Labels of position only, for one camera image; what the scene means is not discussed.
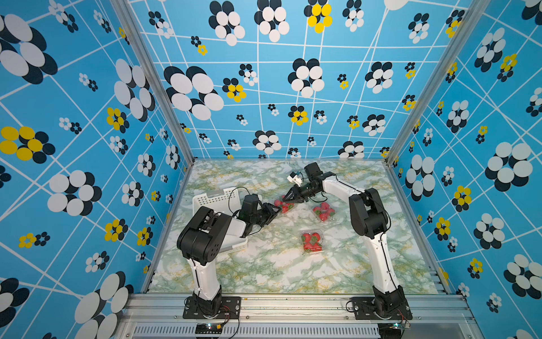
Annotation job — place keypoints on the aluminium front rail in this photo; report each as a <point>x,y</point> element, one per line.
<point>300,316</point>

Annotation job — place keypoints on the aluminium corner post right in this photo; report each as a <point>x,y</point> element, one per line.
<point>473,16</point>

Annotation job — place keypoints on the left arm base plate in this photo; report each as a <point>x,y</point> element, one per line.
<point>222,307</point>

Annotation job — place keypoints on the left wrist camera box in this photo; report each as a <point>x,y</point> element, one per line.
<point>249,206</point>

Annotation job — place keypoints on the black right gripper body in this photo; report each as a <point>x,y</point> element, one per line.
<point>307,191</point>

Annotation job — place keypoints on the aluminium corner post left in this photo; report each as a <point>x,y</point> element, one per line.
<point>128,23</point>

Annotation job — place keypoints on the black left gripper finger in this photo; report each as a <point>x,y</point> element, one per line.
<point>267,219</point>
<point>272,209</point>

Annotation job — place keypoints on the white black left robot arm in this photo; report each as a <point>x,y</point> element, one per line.
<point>201,241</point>

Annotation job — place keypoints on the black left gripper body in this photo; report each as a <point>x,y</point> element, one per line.
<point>260,215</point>

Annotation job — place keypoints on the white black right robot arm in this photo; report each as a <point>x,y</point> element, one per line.
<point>370,220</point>

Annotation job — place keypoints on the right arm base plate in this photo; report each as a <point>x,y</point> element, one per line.
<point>377,308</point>

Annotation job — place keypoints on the aluminium corner post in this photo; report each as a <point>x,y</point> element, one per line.
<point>128,23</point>
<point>473,16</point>

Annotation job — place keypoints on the small green circuit board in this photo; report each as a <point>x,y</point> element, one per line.
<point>212,329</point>

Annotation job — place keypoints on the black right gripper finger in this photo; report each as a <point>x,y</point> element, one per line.
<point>293,192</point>
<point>297,200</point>

